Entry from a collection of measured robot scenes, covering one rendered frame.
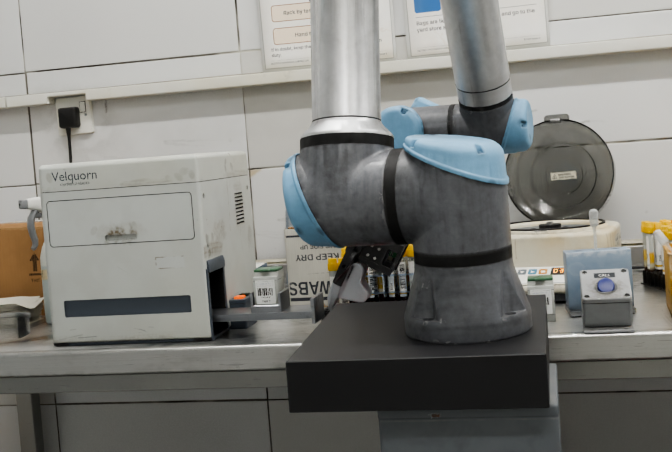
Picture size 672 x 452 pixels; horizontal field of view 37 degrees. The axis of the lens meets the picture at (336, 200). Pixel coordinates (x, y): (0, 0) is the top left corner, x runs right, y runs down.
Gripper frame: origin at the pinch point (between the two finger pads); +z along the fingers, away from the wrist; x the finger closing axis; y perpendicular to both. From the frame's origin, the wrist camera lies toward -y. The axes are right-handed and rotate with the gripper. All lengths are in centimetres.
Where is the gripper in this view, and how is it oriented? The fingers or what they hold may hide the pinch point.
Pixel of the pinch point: (329, 300)
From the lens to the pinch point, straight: 161.2
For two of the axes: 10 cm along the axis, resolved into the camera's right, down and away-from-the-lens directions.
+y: 8.8, 4.4, -1.6
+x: 2.1, -0.7, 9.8
